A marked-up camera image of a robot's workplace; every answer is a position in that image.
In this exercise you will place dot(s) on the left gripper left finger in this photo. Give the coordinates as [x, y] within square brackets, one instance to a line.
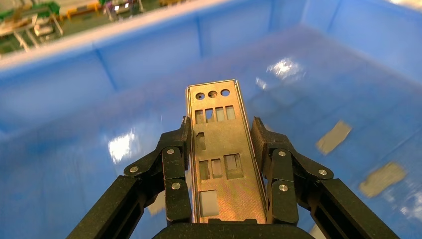
[174, 171]

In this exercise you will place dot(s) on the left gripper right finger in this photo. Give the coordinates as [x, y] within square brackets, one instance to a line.
[280, 171]

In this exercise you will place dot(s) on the metal I/O shield plate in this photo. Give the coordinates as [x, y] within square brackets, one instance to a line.
[230, 142]

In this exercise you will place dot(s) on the blue plastic tray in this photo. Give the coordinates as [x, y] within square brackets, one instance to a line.
[66, 132]

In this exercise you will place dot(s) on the grey tape strip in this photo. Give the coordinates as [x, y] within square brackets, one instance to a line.
[382, 179]
[333, 137]

